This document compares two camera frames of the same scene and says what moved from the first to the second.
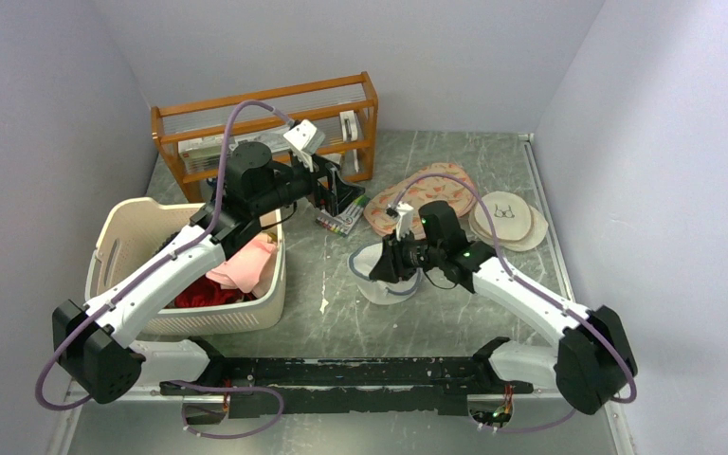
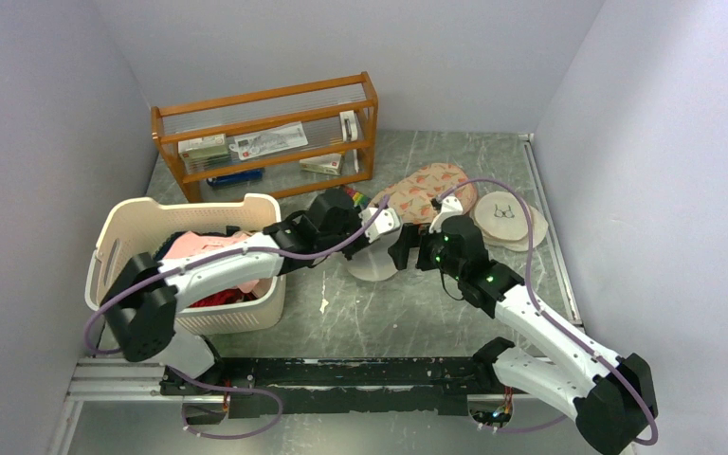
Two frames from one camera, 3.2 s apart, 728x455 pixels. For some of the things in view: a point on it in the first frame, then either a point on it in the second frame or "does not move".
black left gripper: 318,169 to 364,241
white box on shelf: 202,154 does not move
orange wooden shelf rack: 336,115 does not move
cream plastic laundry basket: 132,230 does not move
